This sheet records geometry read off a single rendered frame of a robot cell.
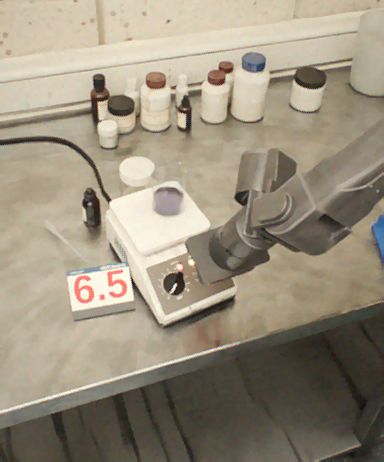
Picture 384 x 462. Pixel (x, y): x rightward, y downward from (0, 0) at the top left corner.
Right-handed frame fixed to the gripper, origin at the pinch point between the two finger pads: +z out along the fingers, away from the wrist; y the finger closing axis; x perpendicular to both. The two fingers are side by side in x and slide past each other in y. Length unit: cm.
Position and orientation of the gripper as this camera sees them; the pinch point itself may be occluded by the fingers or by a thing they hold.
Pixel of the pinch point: (208, 266)
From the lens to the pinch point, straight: 86.7
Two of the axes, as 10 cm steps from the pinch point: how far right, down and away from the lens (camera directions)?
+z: -2.8, 3.3, 9.0
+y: -8.8, 2.8, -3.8
